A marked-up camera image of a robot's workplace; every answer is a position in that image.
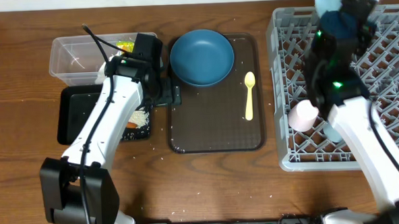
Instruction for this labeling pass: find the white rice pile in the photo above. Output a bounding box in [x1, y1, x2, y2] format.
[128, 110, 149, 128]

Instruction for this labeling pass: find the dark blue plate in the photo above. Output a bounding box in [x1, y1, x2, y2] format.
[170, 29, 235, 87]

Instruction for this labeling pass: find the orange carrot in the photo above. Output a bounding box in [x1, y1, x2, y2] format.
[127, 122, 138, 129]

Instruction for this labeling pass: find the green snack wrapper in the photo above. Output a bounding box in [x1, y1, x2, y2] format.
[116, 41, 135, 52]

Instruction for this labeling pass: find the yellow plastic spoon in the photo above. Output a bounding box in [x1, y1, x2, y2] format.
[244, 72, 255, 121]

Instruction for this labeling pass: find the pink cup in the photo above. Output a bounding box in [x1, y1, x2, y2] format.
[288, 100, 319, 132]

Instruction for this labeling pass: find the light blue cup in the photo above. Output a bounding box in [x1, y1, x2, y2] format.
[323, 122, 342, 143]

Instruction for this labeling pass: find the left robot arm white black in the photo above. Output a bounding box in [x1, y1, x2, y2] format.
[40, 33, 181, 224]

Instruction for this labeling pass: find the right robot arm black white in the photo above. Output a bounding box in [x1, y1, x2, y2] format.
[303, 0, 399, 224]

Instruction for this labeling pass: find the grey dishwasher rack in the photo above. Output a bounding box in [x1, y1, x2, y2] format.
[266, 4, 399, 172]

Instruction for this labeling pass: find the brown serving tray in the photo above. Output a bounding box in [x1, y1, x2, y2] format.
[167, 32, 266, 154]

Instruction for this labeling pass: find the black tray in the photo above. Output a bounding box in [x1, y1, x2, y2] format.
[57, 84, 152, 145]

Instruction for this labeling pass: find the clear plastic bin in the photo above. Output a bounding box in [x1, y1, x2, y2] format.
[49, 32, 138, 86]

